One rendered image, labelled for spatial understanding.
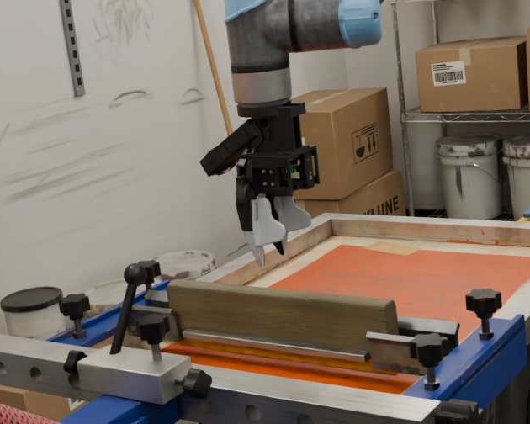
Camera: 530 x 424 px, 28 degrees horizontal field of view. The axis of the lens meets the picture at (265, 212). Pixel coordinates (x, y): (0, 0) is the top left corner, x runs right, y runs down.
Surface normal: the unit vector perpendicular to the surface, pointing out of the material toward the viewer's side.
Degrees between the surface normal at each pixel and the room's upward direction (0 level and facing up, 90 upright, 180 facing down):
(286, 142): 90
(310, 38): 119
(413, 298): 0
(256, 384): 0
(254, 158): 90
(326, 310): 90
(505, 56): 89
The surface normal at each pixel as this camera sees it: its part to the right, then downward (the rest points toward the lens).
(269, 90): 0.22, 0.22
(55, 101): 0.82, 0.04
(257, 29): -0.13, 0.25
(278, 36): -0.07, 0.62
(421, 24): -0.55, 0.26
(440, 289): -0.12, -0.96
